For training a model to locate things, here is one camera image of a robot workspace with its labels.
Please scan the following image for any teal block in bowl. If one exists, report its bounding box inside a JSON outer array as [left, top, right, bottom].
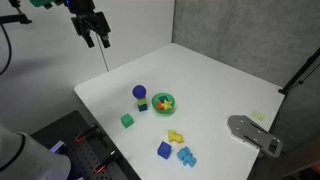
[[159, 96, 168, 102]]

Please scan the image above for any dark blue small cube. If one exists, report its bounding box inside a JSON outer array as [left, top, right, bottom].
[[138, 104, 148, 112]]

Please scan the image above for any black camera arm left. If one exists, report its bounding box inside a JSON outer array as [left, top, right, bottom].
[[0, 0, 31, 24]]

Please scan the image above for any green foam cube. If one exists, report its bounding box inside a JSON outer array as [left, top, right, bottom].
[[120, 113, 134, 128]]

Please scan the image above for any green plastic bowl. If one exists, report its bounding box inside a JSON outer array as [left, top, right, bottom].
[[152, 93, 175, 114]]

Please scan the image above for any black orange clamp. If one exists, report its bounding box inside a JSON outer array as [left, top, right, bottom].
[[75, 124, 98, 143], [93, 151, 118, 174]]

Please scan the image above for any orange toy piece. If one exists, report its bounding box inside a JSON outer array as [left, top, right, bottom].
[[156, 101, 164, 110]]

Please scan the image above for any light blue rubber toy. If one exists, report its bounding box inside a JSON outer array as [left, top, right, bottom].
[[177, 146, 197, 167]]

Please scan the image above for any green camera mount on wrist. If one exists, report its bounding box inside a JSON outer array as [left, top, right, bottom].
[[29, 0, 64, 9]]

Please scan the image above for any yellow star toy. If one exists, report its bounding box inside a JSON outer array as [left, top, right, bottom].
[[162, 101, 172, 110]]

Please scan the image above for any black orange clamp rear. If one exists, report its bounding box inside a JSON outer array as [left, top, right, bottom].
[[75, 124, 98, 143]]

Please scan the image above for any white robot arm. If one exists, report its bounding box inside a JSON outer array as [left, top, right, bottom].
[[0, 0, 111, 180]]

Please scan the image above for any yellow sticker on table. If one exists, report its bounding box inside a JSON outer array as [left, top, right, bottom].
[[250, 111, 265, 121]]

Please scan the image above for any grey metal mounting plate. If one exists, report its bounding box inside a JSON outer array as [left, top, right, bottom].
[[227, 115, 283, 158]]

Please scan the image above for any black hanging cable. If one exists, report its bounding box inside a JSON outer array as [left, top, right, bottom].
[[96, 31, 110, 73]]

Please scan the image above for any black perforated base board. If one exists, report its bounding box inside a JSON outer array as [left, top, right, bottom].
[[32, 111, 141, 180]]

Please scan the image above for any yellow rubber toy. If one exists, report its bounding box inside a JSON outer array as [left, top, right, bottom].
[[168, 130, 184, 144]]

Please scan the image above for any black orange clamp front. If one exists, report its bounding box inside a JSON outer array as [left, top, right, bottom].
[[93, 151, 118, 174]]

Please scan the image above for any blue foam cube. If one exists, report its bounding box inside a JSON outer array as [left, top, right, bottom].
[[157, 141, 172, 159]]

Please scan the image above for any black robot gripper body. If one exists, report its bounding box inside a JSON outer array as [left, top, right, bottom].
[[70, 0, 111, 36]]

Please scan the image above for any black camera stand pole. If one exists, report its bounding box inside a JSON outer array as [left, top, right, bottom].
[[278, 47, 320, 95]]

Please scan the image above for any lime green small cube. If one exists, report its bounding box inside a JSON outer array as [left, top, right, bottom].
[[137, 97, 147, 106]]

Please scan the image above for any purple ball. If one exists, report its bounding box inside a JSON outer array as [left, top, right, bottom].
[[132, 85, 146, 99]]

